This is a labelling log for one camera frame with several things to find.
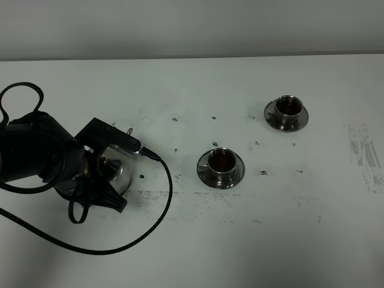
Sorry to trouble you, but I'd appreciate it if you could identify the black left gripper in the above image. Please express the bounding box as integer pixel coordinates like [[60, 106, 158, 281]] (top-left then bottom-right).
[[54, 143, 127, 213]]

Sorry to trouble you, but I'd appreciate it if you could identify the stainless steel teapot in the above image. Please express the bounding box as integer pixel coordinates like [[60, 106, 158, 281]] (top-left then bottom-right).
[[98, 142, 131, 196]]

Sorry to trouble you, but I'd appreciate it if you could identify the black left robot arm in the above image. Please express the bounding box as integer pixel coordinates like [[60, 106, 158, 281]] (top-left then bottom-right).
[[1, 112, 127, 212]]

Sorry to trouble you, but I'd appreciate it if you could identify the near stainless steel saucer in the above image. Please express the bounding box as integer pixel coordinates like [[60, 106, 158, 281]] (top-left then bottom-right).
[[196, 150, 245, 190]]

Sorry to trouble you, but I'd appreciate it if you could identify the stainless steel saucer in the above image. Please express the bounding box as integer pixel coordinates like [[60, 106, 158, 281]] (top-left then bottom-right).
[[263, 100, 309, 133], [196, 150, 245, 190]]

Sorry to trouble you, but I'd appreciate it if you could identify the near stainless steel teacup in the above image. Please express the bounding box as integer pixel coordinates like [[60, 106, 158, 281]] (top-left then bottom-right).
[[197, 148, 236, 177]]

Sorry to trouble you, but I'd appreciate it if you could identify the stainless steel teacup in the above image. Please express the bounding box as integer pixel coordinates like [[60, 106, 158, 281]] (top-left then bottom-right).
[[197, 148, 236, 177], [266, 95, 304, 122]]

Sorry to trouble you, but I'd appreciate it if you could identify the far stainless steel saucer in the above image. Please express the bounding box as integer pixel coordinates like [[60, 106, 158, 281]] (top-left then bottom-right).
[[263, 100, 309, 133]]

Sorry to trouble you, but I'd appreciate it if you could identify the far stainless steel teacup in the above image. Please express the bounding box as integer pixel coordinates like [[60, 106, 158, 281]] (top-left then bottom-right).
[[266, 95, 304, 122]]

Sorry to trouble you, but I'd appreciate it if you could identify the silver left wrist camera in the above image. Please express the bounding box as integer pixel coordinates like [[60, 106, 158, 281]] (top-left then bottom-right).
[[75, 118, 143, 159]]

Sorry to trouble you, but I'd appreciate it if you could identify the black left camera cable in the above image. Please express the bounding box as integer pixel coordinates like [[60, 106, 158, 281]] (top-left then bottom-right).
[[0, 82, 174, 256]]

